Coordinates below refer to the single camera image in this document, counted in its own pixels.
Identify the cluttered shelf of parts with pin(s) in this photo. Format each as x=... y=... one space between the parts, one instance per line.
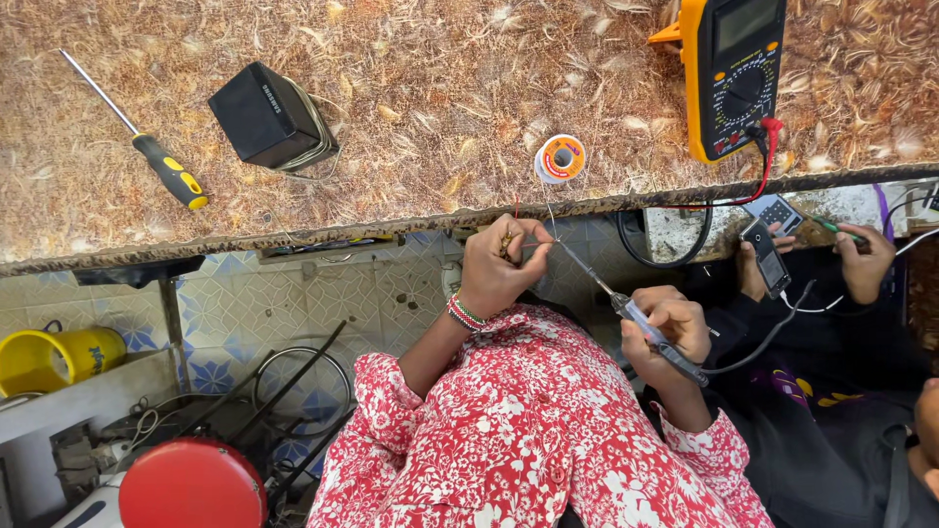
x=81 y=433

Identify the red round dome lid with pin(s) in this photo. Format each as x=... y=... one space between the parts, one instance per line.
x=192 y=485

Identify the yellow black multimeter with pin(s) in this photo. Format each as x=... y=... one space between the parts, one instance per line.
x=737 y=81

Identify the black metal table frame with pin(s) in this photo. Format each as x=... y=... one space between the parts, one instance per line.
x=139 y=270

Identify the person's right hand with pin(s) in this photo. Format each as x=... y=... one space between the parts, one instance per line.
x=675 y=337

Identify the black mobile phone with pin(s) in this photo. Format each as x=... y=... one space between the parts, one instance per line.
x=766 y=257

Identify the grey keypad phone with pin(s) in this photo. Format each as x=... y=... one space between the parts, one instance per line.
x=776 y=213

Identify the red multimeter probe lead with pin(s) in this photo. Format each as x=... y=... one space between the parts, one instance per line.
x=766 y=158

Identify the yellow plastic mug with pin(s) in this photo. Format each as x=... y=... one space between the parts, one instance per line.
x=59 y=359

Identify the small brass electronic component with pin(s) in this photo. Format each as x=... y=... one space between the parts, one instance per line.
x=507 y=244

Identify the black multimeter probe lead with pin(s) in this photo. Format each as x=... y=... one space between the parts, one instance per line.
x=645 y=257

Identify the person's left hand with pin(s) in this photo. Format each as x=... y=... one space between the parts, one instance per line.
x=495 y=268

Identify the red floral shirt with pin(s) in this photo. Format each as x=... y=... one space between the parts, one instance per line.
x=528 y=433

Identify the grey soldering iron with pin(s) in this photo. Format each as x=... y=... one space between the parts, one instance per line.
x=638 y=315

